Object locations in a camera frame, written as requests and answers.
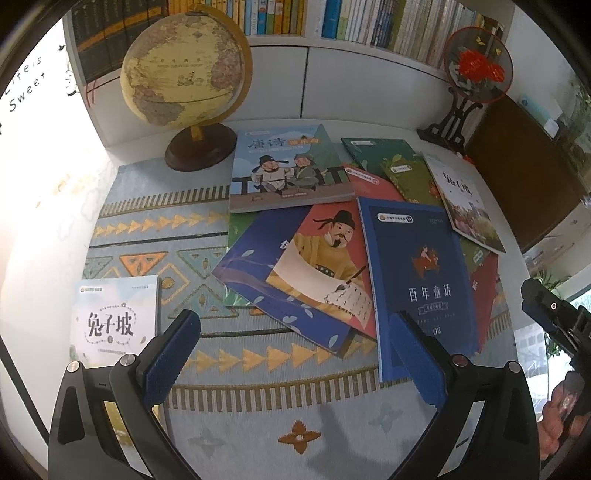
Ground round red flower fan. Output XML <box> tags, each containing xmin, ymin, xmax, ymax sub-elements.
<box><xmin>417</xmin><ymin>26</ymin><xmax>514</xmax><ymax>154</ymax></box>

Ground white rabbit hill book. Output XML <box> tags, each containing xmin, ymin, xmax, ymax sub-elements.
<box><xmin>425</xmin><ymin>155</ymin><xmax>506</xmax><ymax>254</ymax></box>
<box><xmin>69</xmin><ymin>275</ymin><xmax>159</xmax><ymax>368</ymax></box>

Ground green insect book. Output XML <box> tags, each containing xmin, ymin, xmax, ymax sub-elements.
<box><xmin>380</xmin><ymin>154</ymin><xmax>443</xmax><ymax>207</ymax></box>

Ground vintage yellow globe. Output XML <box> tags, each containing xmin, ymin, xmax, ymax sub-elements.
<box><xmin>120</xmin><ymin>4</ymin><xmax>252</xmax><ymax>172</ymax></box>

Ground black book set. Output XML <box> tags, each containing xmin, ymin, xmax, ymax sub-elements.
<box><xmin>71</xmin><ymin>0</ymin><xmax>168</xmax><ymax>84</ymax></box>

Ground red fairy tale book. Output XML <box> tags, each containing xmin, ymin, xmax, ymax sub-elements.
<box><xmin>344</xmin><ymin>165</ymin><xmax>404</xmax><ymax>202</ymax></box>

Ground blue fairy tale book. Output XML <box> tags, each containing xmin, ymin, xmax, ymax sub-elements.
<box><xmin>358</xmin><ymin>197</ymin><xmax>478</xmax><ymax>383</ymax></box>

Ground Tang poetry blue book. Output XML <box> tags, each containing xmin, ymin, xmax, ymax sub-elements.
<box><xmin>229</xmin><ymin>124</ymin><xmax>355</xmax><ymax>213</ymax></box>

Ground blue patterned rug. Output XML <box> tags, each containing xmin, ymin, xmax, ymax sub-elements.
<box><xmin>84</xmin><ymin>154</ymin><xmax>518</xmax><ymax>480</ymax></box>

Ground tissue box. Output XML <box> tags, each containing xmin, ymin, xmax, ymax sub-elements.
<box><xmin>518</xmin><ymin>93</ymin><xmax>563</xmax><ymax>139</ymax></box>

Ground potted green plant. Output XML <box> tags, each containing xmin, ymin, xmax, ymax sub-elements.
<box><xmin>558</xmin><ymin>76</ymin><xmax>590</xmax><ymax>181</ymax></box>

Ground dark green book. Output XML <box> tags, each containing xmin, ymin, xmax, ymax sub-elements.
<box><xmin>341</xmin><ymin>138</ymin><xmax>415</xmax><ymax>179</ymax></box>

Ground orange poet cover book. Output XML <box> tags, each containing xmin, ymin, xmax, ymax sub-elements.
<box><xmin>266</xmin><ymin>200</ymin><xmax>377</xmax><ymax>339</ymax></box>

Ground dark blue leaf book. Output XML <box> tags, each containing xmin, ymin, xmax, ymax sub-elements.
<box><xmin>213</xmin><ymin>207</ymin><xmax>355</xmax><ymax>358</ymax></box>

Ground person's right hand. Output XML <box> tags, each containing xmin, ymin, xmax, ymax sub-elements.
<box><xmin>537</xmin><ymin>371</ymin><xmax>580</xmax><ymax>461</ymax></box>

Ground dark wooden cabinet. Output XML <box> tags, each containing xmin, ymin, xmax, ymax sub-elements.
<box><xmin>465</xmin><ymin>96</ymin><xmax>584</xmax><ymax>252</ymax></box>

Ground white bookshelf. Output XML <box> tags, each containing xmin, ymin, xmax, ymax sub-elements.
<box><xmin>62</xmin><ymin>0</ymin><xmax>509</xmax><ymax>163</ymax></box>

